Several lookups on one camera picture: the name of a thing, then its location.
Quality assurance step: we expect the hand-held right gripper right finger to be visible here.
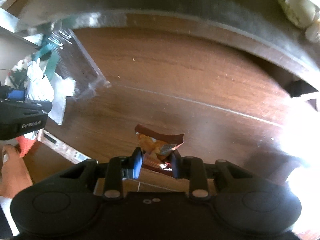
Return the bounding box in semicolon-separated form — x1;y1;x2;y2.
171;151;253;201

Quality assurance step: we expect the white plastic bag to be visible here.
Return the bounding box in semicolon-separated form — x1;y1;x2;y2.
25;59;56;103

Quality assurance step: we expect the white printed strip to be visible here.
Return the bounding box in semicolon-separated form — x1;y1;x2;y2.
37;128;98;163

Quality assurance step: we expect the low glossy wooden bench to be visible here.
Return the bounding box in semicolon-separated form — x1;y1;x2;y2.
0;0;320;98

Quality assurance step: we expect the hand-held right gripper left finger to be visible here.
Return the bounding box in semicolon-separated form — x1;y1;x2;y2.
60;146;143;201

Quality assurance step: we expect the teal strap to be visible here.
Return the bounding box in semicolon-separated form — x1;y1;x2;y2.
33;33;61;81

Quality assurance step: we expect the floral cloth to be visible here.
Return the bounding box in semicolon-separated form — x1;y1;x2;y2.
4;57;31;91

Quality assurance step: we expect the red mesh cloth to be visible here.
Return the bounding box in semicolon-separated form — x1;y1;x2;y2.
17;134;38;158

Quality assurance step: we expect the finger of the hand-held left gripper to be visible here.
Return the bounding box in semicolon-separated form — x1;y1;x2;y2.
0;85;27;102

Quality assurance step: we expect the person's left hand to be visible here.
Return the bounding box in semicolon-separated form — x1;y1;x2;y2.
0;144;33;198

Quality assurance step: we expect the brown orange snack wrapper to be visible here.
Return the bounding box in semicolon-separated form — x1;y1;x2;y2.
134;124;185;178

